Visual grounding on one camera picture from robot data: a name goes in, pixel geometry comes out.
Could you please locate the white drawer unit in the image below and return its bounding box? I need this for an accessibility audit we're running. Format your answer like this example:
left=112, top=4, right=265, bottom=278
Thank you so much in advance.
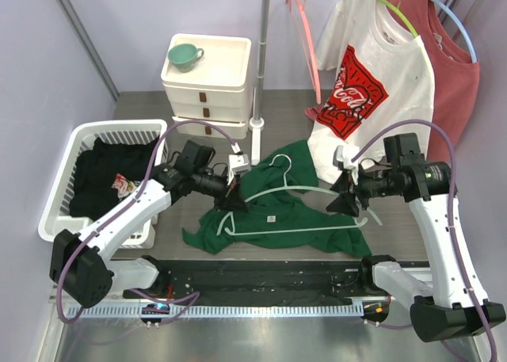
left=161, top=33, right=253, bottom=139

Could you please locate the white graphic t-shirt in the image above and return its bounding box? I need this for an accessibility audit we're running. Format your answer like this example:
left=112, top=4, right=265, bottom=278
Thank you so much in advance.
left=307, top=0, right=435, bottom=184

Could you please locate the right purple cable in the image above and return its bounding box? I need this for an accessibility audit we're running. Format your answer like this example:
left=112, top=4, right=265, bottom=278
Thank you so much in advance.
left=350, top=118, right=498, bottom=362

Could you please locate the teal cup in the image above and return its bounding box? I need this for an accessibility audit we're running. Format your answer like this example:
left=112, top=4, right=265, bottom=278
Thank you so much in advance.
left=167, top=43, right=204, bottom=73

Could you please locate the perforated white cable duct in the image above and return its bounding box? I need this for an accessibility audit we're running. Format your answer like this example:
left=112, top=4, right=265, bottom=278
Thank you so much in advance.
left=81, top=301, right=364, bottom=318

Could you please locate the pink hanger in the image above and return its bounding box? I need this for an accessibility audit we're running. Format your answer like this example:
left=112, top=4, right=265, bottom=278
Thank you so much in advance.
left=285, top=0, right=322, bottom=105

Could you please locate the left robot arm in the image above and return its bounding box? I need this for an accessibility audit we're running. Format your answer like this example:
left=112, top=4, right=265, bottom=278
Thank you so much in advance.
left=49, top=140, right=250, bottom=308

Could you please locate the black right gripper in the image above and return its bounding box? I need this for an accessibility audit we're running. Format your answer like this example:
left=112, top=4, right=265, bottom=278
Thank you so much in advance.
left=326, top=162, right=402, bottom=217

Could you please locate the white laundry basket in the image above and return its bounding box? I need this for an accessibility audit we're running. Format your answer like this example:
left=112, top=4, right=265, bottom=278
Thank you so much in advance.
left=38, top=119, right=167, bottom=242

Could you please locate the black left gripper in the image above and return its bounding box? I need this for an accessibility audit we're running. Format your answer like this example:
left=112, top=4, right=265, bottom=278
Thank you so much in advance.
left=193, top=167, right=249, bottom=211

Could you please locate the red t-shirt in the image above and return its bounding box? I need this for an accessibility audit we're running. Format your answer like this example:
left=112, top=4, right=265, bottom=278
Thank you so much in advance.
left=388, top=0, right=480, bottom=147

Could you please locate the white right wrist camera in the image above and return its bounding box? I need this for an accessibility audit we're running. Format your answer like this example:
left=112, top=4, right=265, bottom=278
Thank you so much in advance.
left=333, top=144, right=360, bottom=185

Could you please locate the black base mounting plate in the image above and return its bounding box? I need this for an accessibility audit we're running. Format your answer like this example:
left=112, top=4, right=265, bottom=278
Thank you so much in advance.
left=122, top=258, right=431, bottom=304

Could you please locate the green t-shirt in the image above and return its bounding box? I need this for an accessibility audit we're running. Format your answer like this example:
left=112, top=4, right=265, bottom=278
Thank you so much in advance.
left=182, top=140, right=372, bottom=258

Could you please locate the blue hanger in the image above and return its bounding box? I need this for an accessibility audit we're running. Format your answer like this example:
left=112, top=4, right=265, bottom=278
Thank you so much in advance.
left=430, top=0, right=478, bottom=63

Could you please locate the lime green hanger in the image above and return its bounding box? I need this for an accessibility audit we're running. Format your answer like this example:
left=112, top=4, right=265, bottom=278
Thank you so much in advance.
left=377, top=0, right=419, bottom=38

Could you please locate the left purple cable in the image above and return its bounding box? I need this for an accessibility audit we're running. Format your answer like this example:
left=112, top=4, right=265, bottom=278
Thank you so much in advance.
left=55, top=120, right=242, bottom=327

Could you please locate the mint green hanger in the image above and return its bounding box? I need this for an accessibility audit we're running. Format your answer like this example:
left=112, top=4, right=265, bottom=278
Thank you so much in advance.
left=216, top=154, right=368, bottom=237

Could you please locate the purple cable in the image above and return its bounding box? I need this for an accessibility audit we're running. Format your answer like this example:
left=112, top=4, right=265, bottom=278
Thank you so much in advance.
left=350, top=118, right=498, bottom=362
left=55, top=120, right=242, bottom=327

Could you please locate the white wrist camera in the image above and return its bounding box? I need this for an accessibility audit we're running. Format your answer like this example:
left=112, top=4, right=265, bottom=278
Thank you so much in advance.
left=227, top=143, right=251, bottom=185
left=333, top=144, right=360, bottom=185

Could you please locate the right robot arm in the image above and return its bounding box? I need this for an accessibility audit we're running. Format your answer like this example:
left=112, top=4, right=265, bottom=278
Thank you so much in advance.
left=326, top=133, right=506, bottom=342

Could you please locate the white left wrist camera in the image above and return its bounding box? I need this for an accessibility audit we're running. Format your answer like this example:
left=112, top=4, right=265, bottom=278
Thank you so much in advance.
left=227, top=143, right=251, bottom=185

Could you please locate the black t-shirt in basket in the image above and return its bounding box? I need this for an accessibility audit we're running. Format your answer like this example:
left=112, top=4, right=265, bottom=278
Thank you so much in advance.
left=69, top=139, right=157, bottom=221

